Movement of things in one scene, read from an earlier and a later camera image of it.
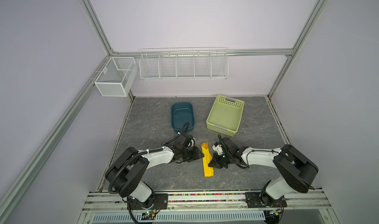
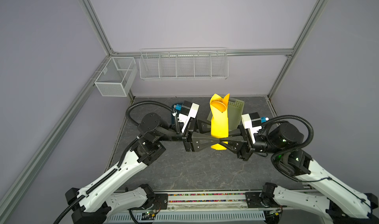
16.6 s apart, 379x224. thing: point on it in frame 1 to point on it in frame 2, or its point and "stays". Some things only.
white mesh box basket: (117, 77) stays
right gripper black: (215, 162) to (245, 148)
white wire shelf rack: (184, 63) stays
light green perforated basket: (225, 115) stays
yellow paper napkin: (208, 170) to (219, 122)
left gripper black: (196, 150) to (190, 138)
